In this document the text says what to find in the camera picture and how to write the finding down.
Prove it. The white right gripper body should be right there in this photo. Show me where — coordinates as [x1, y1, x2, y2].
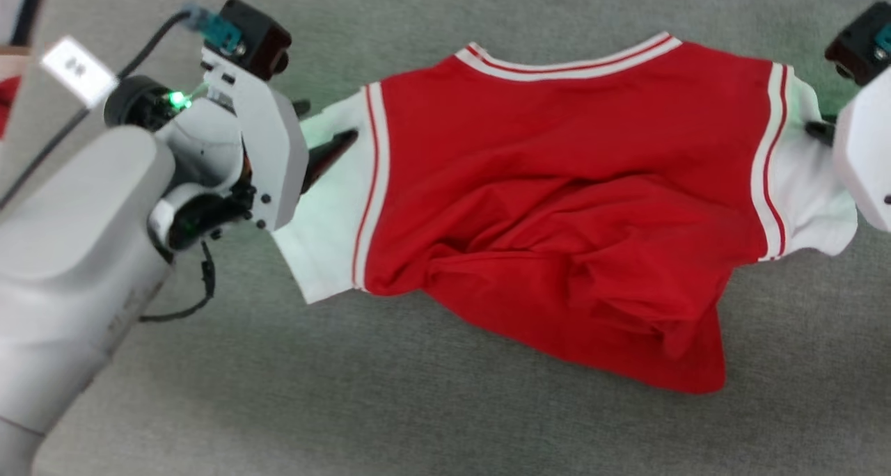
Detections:
[833, 65, 891, 234]

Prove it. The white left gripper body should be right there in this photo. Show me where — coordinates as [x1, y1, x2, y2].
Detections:
[200, 45, 310, 231]

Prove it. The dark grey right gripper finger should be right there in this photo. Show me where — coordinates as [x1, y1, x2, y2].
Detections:
[805, 116, 838, 148]

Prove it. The red basketball jersey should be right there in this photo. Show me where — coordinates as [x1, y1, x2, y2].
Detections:
[270, 31, 859, 395]

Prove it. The red and beige floor item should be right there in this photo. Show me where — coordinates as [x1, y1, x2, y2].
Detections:
[0, 76, 20, 141]

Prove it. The black framed grey panel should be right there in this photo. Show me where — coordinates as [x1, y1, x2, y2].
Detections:
[10, 0, 51, 45]

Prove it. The teal cable connector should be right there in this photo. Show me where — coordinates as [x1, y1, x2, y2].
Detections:
[198, 6, 244, 54]

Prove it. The thin black looped cable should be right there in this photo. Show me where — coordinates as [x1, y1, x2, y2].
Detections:
[138, 239, 216, 324]

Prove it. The black camera cable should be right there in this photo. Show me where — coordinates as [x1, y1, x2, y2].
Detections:
[0, 6, 206, 211]

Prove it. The white cable label tag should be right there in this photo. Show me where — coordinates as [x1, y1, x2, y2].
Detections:
[40, 35, 119, 109]

